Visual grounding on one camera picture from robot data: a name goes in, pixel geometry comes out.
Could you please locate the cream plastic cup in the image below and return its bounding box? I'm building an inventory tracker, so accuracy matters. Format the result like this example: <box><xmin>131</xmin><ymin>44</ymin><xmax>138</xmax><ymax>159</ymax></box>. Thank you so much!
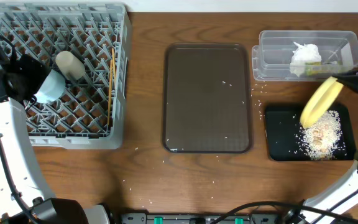
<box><xmin>55</xmin><ymin>51</ymin><xmax>86</xmax><ymax>80</ymax></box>

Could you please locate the yellow plate with crumbs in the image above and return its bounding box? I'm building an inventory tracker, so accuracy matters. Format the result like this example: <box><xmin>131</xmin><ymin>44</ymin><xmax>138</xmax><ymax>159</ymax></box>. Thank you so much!
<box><xmin>300</xmin><ymin>77</ymin><xmax>344</xmax><ymax>129</ymax></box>

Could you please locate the clear plastic bin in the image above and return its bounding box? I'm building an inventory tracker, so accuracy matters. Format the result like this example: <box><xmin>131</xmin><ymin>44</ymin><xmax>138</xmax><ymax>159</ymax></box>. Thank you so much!
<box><xmin>252</xmin><ymin>30</ymin><xmax>358</xmax><ymax>82</ymax></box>

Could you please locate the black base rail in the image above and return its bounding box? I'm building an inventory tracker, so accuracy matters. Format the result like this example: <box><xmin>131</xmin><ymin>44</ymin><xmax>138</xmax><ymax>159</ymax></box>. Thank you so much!
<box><xmin>121</xmin><ymin>212</ymin><xmax>281</xmax><ymax>224</ymax></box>

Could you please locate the green snack wrapper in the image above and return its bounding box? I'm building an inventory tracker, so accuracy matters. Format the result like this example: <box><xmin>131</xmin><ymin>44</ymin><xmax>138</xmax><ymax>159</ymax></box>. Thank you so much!
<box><xmin>305</xmin><ymin>61</ymin><xmax>340</xmax><ymax>76</ymax></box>

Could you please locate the black tray bin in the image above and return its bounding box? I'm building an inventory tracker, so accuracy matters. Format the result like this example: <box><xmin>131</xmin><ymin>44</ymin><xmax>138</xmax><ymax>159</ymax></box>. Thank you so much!
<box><xmin>265</xmin><ymin>103</ymin><xmax>356</xmax><ymax>161</ymax></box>

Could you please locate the dark brown serving tray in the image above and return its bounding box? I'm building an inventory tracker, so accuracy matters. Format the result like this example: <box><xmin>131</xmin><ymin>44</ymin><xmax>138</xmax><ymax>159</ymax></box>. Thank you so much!
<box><xmin>162</xmin><ymin>43</ymin><xmax>254</xmax><ymax>154</ymax></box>

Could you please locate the white tissue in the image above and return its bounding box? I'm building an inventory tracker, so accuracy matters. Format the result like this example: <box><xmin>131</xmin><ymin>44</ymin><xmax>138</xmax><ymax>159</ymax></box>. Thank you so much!
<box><xmin>290</xmin><ymin>42</ymin><xmax>322</xmax><ymax>77</ymax></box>

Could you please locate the light blue bowl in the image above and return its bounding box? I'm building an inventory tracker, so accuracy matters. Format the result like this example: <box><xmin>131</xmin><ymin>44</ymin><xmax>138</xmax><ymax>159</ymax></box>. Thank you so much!
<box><xmin>35</xmin><ymin>70</ymin><xmax>65</xmax><ymax>103</ymax></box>

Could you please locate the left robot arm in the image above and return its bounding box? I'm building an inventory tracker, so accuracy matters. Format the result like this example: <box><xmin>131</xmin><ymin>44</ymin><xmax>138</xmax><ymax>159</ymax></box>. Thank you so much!
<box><xmin>0</xmin><ymin>54</ymin><xmax>112</xmax><ymax>223</ymax></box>

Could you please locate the pile of rice scraps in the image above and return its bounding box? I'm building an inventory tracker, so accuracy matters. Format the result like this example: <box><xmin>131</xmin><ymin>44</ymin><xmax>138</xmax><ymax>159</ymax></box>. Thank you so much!
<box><xmin>293</xmin><ymin>110</ymin><xmax>347</xmax><ymax>161</ymax></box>

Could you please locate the grey plastic dish rack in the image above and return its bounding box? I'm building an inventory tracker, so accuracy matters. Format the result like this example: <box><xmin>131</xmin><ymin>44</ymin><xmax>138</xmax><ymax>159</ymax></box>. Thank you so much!
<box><xmin>0</xmin><ymin>2</ymin><xmax>132</xmax><ymax>149</ymax></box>

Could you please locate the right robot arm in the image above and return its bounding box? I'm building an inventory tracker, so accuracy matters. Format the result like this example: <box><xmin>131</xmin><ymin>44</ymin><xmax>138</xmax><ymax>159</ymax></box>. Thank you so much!
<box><xmin>283</xmin><ymin>70</ymin><xmax>358</xmax><ymax>223</ymax></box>

